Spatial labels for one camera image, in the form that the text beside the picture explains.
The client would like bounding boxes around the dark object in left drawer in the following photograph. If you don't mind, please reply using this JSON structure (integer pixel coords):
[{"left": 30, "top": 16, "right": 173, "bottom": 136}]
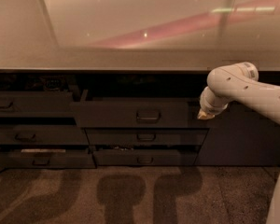
[{"left": 42, "top": 77, "right": 64, "bottom": 91}]

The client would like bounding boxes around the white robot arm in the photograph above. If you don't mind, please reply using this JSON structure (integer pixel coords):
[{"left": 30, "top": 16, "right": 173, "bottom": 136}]
[{"left": 197, "top": 62, "right": 280, "bottom": 224}]

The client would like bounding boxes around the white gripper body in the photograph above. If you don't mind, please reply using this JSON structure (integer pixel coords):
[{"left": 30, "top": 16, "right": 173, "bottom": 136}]
[{"left": 199, "top": 87, "right": 230, "bottom": 116}]

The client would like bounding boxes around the white strip in bottom drawer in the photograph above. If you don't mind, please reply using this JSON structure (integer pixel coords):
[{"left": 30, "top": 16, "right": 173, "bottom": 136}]
[{"left": 21, "top": 148, "right": 66, "bottom": 153}]

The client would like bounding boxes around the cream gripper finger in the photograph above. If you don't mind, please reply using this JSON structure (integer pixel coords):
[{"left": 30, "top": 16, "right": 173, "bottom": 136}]
[{"left": 197, "top": 109, "right": 215, "bottom": 120}]

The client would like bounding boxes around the grey drawer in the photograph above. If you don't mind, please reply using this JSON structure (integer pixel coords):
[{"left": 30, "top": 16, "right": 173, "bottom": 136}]
[
  {"left": 93, "top": 149, "right": 197, "bottom": 166},
  {"left": 70, "top": 90, "right": 200, "bottom": 129},
  {"left": 0, "top": 149, "right": 95, "bottom": 169},
  {"left": 0, "top": 125, "right": 88, "bottom": 145},
  {"left": 86, "top": 128, "right": 208, "bottom": 146},
  {"left": 0, "top": 91, "right": 74, "bottom": 118}
]

